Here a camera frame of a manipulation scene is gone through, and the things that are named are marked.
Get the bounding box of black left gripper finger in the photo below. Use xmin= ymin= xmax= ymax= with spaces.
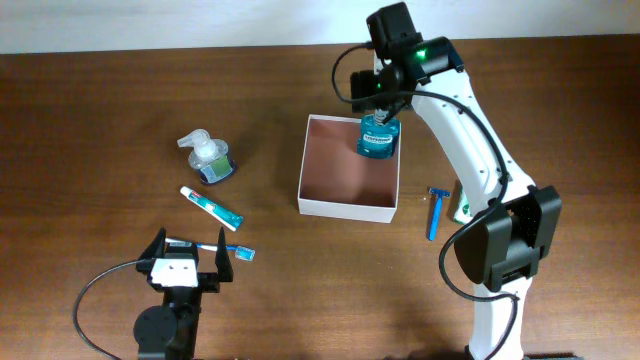
xmin=215 ymin=228 xmax=234 ymax=282
xmin=139 ymin=227 xmax=166 ymax=260

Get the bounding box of purple foam soap pump bottle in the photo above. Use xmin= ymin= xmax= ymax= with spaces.
xmin=177 ymin=129 xmax=237 ymax=185

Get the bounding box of teal mouthwash bottle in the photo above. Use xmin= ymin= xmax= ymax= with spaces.
xmin=357 ymin=114 xmax=401 ymax=159

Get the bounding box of pink white box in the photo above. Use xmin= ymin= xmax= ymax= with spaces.
xmin=297 ymin=114 xmax=401 ymax=223

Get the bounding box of blue disposable razor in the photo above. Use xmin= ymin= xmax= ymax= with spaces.
xmin=427 ymin=187 xmax=451 ymax=241

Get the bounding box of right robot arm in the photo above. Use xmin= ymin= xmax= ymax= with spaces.
xmin=345 ymin=2 xmax=562 ymax=359

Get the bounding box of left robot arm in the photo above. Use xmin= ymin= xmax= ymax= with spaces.
xmin=133 ymin=228 xmax=234 ymax=360

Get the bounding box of blue white toothbrush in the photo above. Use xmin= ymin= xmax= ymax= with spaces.
xmin=165 ymin=238 xmax=255 ymax=262

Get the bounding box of green white toothpaste tube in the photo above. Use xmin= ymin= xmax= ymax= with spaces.
xmin=180 ymin=186 xmax=244 ymax=231

